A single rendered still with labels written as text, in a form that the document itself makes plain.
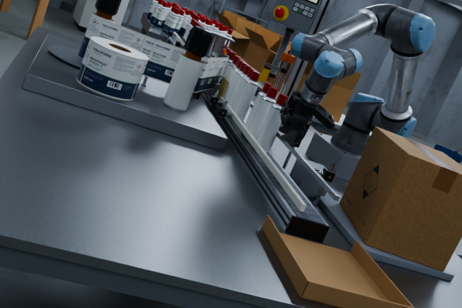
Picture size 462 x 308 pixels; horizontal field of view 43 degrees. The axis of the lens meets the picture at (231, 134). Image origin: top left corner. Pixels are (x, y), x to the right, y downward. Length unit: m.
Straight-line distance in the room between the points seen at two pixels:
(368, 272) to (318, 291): 0.30
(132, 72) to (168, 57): 0.36
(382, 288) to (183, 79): 1.01
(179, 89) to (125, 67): 0.24
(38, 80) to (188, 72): 0.50
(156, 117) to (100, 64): 0.24
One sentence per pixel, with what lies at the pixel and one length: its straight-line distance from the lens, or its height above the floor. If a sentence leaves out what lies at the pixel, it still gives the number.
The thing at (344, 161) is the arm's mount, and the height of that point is 0.90.
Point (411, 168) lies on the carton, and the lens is 1.58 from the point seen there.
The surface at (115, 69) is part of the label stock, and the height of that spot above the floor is 0.97.
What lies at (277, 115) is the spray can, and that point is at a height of 1.02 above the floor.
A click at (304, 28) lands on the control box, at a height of 1.30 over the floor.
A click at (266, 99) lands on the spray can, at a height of 1.04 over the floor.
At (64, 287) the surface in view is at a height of 0.22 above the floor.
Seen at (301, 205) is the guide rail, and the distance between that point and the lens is 1.48.
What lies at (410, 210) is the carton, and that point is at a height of 0.98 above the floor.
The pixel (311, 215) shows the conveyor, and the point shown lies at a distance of 1.54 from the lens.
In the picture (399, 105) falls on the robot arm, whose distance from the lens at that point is 2.23.
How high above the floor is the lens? 1.32
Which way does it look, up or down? 13 degrees down
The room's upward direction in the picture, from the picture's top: 22 degrees clockwise
